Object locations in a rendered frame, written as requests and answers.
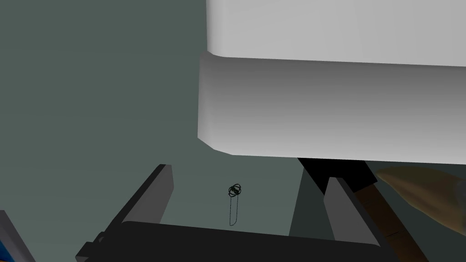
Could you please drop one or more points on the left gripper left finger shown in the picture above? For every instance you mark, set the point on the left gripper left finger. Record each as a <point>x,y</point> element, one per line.
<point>154,200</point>

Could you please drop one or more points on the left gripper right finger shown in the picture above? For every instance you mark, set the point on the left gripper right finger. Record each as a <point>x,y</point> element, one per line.
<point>344,218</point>

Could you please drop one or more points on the brown wooden bar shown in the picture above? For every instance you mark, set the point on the brown wooden bar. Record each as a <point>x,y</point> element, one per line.
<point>391,225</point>

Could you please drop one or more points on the brown tapered shape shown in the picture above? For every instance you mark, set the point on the brown tapered shape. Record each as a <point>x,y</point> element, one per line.
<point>429,193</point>

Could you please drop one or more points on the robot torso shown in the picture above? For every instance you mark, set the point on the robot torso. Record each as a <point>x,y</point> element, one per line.
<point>327,102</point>

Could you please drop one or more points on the grey and blue box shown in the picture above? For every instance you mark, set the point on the grey and blue box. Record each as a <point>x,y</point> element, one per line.
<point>11,240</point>

